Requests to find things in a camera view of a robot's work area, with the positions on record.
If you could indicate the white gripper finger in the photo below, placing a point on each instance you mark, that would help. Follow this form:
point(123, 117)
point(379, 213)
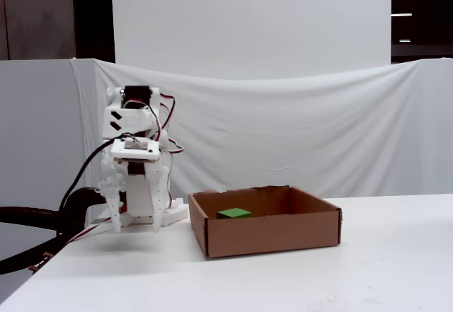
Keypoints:
point(161, 202)
point(113, 191)

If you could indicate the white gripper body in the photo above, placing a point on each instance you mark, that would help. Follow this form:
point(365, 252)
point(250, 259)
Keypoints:
point(139, 193)

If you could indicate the green cube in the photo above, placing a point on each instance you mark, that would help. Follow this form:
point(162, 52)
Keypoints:
point(233, 213)

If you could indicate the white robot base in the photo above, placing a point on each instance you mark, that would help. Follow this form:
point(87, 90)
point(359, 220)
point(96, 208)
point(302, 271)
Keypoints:
point(175, 213)

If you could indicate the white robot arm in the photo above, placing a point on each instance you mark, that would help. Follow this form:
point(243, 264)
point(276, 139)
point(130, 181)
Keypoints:
point(131, 117)

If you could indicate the brown cardboard box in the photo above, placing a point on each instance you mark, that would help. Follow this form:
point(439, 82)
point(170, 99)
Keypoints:
point(272, 230)

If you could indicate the grey partition panel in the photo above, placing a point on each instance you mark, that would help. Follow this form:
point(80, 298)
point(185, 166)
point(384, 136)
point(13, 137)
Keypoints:
point(35, 131)

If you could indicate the brown black table clamp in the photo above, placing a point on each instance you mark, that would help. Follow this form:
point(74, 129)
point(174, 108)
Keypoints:
point(40, 260)

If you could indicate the white backdrop cloth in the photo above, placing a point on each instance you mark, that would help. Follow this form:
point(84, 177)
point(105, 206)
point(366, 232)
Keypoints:
point(283, 131)

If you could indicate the white backdrop board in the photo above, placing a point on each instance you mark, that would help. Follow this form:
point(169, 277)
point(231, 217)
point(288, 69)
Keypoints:
point(247, 22)

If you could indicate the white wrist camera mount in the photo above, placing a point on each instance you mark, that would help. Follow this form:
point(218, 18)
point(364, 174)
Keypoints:
point(136, 151)

